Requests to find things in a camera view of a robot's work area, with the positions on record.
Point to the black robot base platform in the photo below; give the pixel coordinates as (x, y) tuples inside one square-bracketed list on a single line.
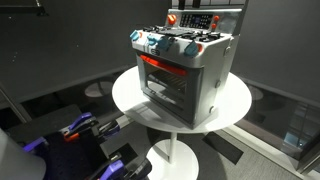
[(67, 160)]

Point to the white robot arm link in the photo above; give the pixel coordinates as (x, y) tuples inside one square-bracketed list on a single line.
[(17, 164)]

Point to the grey toy stove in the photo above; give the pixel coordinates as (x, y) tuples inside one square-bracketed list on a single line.
[(191, 98)]

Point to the blue stove knob middle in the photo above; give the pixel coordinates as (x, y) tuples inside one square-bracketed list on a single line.
[(161, 43)]

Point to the blue stove knob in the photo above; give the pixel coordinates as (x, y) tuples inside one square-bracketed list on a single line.
[(161, 43), (134, 35), (191, 49)]

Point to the blue stove knob right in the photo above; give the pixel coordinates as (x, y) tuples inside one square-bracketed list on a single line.
[(191, 49)]

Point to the blue stove knob far left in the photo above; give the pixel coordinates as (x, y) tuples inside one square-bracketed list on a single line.
[(134, 35)]

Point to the black keypad panel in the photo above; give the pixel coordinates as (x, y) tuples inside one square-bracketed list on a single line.
[(199, 21)]

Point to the top orange panel button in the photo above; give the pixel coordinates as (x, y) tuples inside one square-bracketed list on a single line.
[(216, 18)]

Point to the large orange dial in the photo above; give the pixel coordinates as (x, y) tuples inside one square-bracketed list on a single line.
[(171, 19)]

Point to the blue spring clamp left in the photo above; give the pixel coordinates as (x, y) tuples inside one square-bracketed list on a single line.
[(87, 125)]

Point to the blue spring clamp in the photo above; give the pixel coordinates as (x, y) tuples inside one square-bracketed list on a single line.
[(114, 169), (87, 125)]

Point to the blue spring clamp right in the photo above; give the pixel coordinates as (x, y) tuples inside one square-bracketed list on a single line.
[(114, 169)]

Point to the orange oven door handle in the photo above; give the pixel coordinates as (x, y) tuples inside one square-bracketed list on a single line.
[(152, 65)]

